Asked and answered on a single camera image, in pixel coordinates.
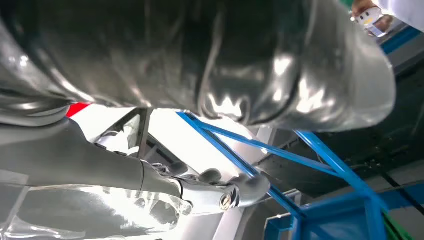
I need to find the green strip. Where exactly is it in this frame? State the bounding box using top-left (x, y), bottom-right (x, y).
top-left (382, 211), bottom-right (415, 240)

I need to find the blue metal shelf rack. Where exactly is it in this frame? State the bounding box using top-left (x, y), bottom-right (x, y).
top-left (175, 110), bottom-right (424, 240)

